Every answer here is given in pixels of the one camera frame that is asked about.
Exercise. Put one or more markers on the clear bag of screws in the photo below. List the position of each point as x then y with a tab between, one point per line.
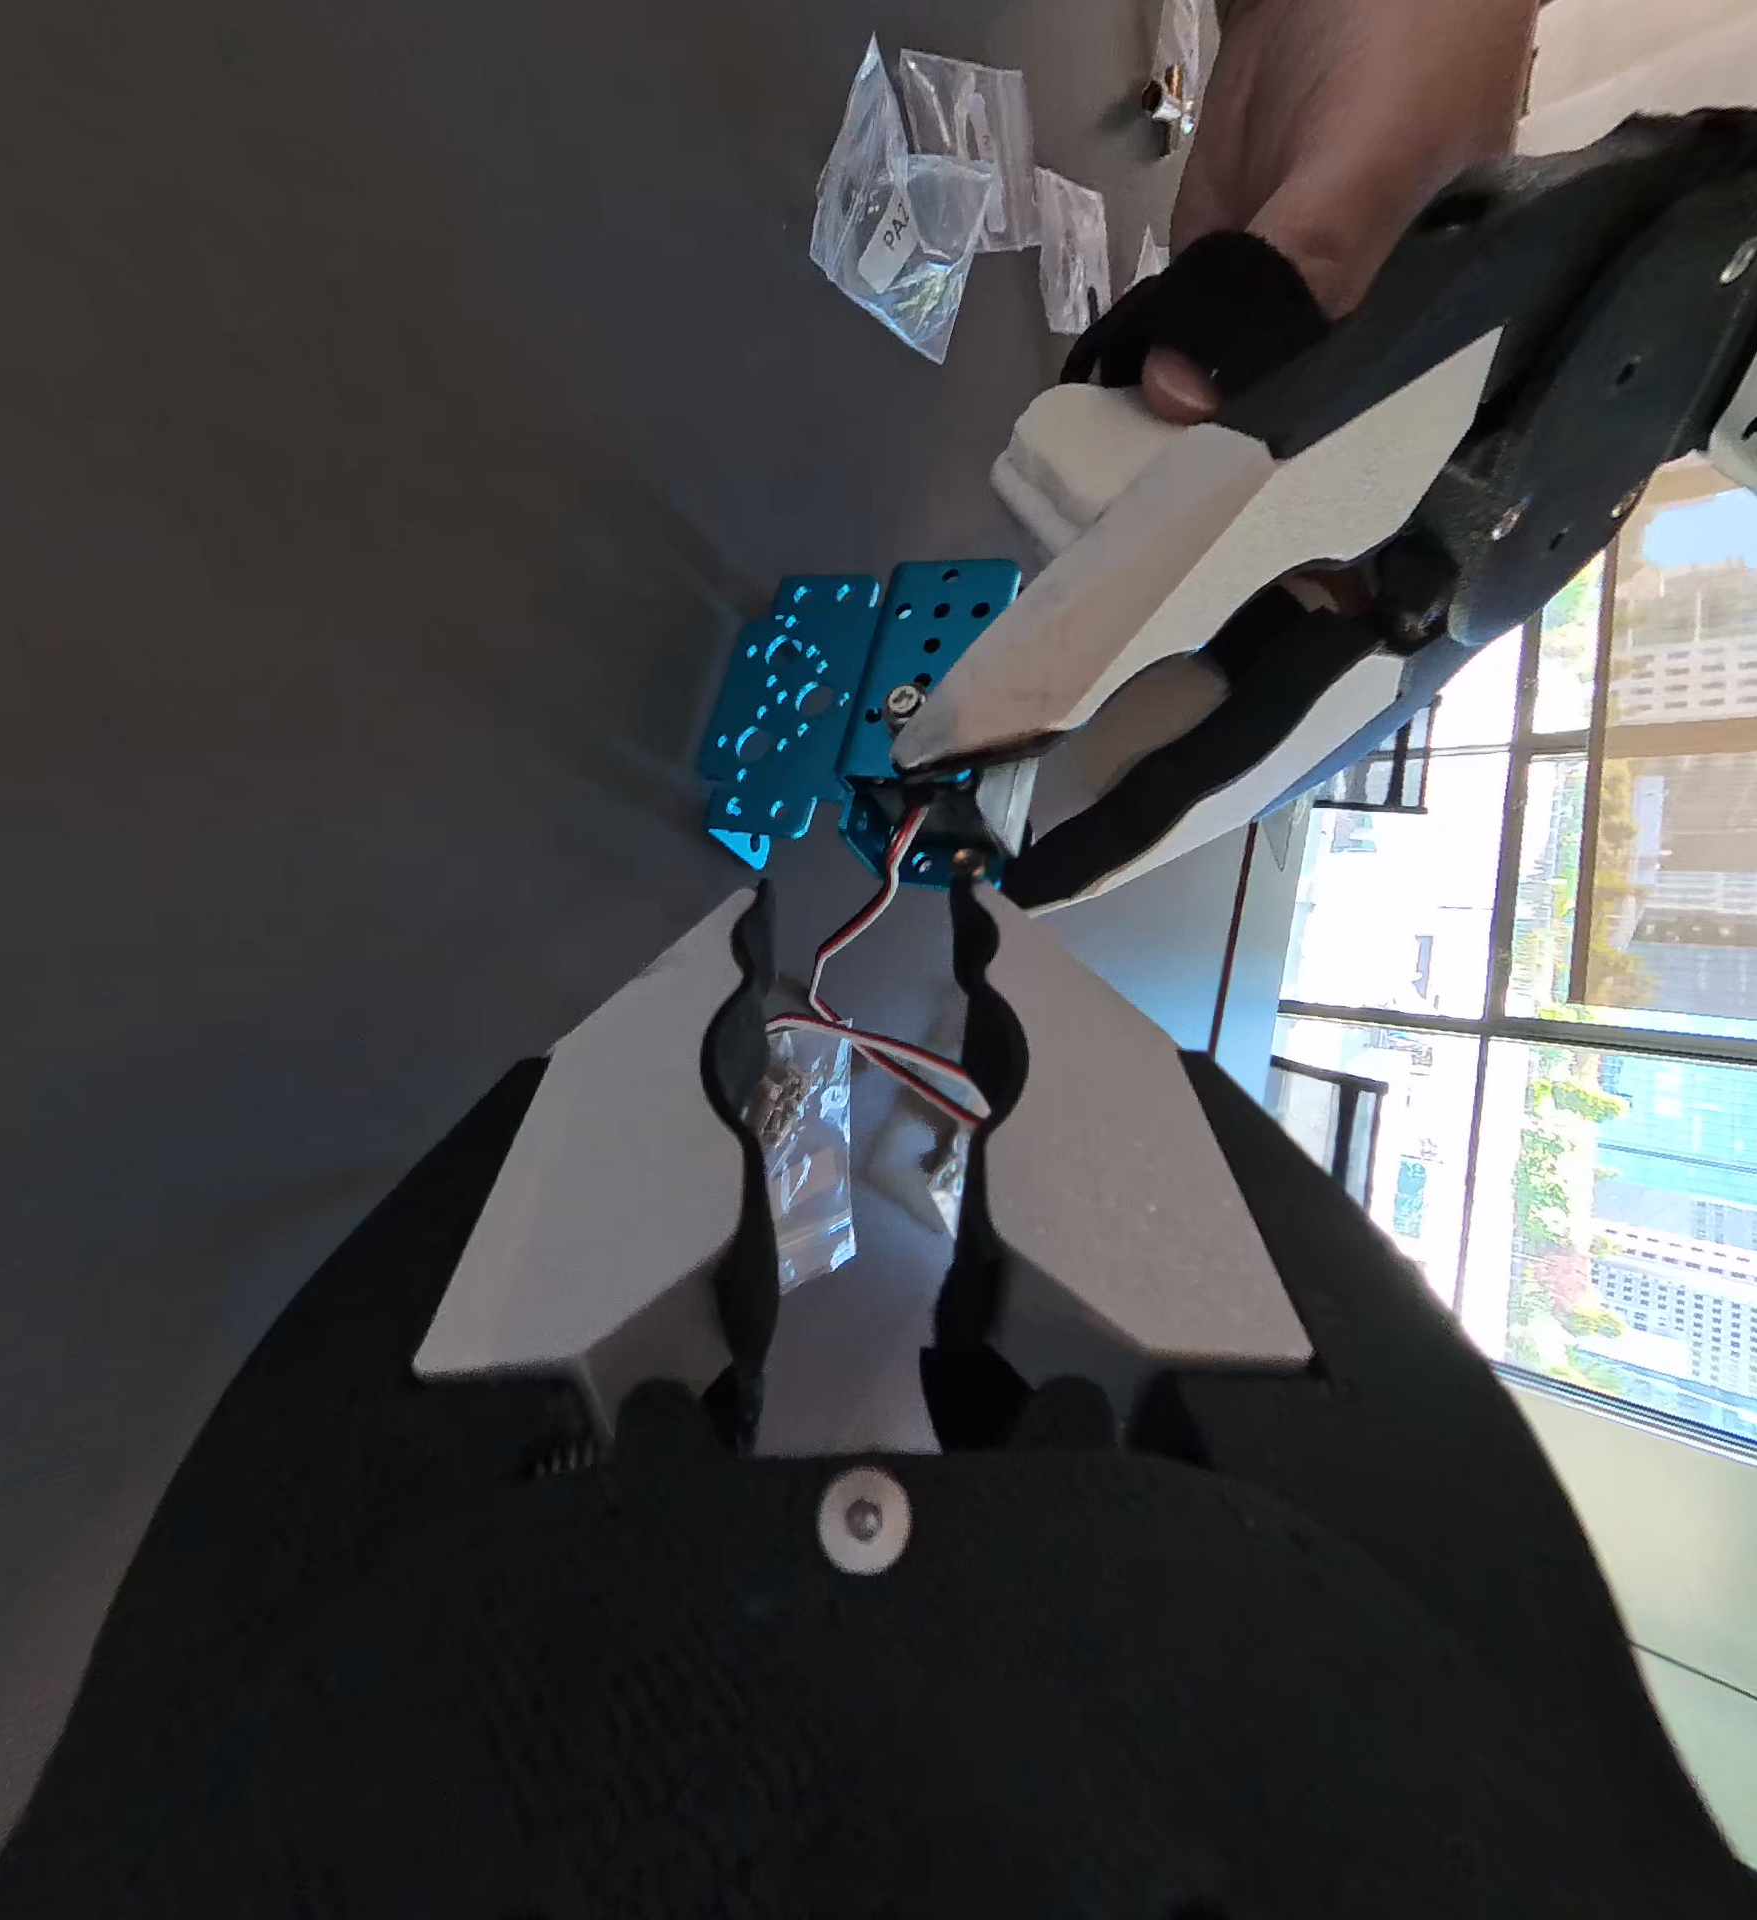
804	1185

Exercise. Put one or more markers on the blue bracket with black servo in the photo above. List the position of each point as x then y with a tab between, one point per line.
939	630

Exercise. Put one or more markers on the person's left hand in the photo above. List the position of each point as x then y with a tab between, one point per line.
1344	119

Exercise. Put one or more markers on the dark desk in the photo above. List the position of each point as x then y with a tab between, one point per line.
293	525

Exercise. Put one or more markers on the blue perforated metal plate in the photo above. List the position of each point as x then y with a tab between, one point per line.
782	704

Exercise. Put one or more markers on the large window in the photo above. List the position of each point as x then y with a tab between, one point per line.
1689	929

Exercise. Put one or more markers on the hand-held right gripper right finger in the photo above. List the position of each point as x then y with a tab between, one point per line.
1134	1185

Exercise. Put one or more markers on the labelled clear plastic bag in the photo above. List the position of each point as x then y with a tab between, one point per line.
894	285

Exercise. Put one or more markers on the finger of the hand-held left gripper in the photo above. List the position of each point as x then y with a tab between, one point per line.
1194	568
1240	750

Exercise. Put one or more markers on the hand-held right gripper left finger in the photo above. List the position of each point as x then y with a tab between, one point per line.
594	1185

